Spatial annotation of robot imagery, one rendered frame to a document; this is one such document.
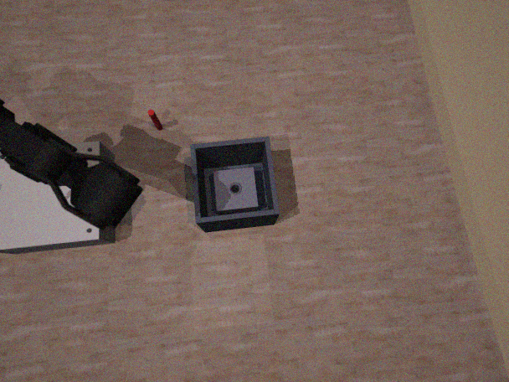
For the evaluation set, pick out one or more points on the dark red peg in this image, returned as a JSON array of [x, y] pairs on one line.
[[155, 120]]

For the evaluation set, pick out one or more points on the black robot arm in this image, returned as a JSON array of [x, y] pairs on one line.
[[101, 195]]

